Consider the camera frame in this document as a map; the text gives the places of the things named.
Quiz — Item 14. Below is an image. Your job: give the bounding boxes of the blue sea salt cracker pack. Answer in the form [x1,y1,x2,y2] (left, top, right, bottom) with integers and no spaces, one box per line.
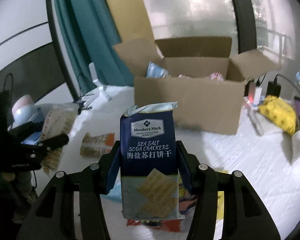
[120,102,179,220]

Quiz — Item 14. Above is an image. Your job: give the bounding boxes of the clear white snack bag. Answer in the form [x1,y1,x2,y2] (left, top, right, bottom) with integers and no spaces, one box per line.
[146,62,170,79]

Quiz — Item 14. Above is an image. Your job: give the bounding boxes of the beige sandwich cracker pack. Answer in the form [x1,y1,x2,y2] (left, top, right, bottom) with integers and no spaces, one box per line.
[40,108,77,176]

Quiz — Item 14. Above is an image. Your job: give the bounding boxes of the red blue anime snack bag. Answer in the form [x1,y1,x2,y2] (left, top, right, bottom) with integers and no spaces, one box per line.
[126,175,198,232]

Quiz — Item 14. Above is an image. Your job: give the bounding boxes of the white red cartoon snack bag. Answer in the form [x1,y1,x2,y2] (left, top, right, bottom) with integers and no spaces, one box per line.
[209,73,224,81]

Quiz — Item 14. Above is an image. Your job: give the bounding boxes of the stacked pastel bowls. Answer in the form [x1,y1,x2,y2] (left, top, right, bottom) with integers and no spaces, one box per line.
[12,94,36,125]

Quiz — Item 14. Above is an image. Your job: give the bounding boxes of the white router antenna device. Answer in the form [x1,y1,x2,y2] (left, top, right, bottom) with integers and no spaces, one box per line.
[83,62,111,108]

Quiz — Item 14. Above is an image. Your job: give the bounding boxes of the teal curtain left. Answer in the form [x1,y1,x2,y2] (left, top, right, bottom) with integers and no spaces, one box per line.
[54,0,134,94]

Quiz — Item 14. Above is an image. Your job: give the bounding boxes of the white charger with red light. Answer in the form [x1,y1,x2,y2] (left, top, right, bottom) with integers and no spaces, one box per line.
[248,82,262,106]

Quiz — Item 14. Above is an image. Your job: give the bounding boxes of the black power adapter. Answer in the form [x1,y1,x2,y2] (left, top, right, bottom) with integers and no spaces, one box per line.
[266,81,281,97]

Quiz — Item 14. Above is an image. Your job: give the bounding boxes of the brown cardboard box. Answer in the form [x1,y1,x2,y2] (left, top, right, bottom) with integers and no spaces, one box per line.
[114,36,279,134]

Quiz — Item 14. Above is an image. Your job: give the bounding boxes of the yellow curtain left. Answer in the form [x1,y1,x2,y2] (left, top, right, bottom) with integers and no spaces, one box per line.
[106,0,155,42]

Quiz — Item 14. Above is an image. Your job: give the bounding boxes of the black window frame post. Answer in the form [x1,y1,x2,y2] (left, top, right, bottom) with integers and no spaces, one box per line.
[232,0,257,54]

